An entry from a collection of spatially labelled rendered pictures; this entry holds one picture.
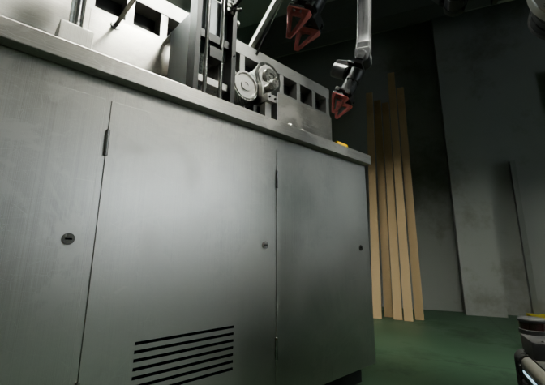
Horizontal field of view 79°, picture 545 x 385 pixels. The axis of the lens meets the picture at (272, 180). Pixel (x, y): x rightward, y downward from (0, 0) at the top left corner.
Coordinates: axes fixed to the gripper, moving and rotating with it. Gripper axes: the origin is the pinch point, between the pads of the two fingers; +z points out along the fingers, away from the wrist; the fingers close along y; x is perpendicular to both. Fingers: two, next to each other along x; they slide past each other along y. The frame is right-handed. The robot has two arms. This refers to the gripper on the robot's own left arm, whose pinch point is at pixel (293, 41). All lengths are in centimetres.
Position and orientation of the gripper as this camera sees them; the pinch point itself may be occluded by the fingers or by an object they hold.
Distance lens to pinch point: 95.3
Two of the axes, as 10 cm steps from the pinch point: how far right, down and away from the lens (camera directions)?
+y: -4.0, -2.0, -9.0
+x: 8.0, 4.1, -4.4
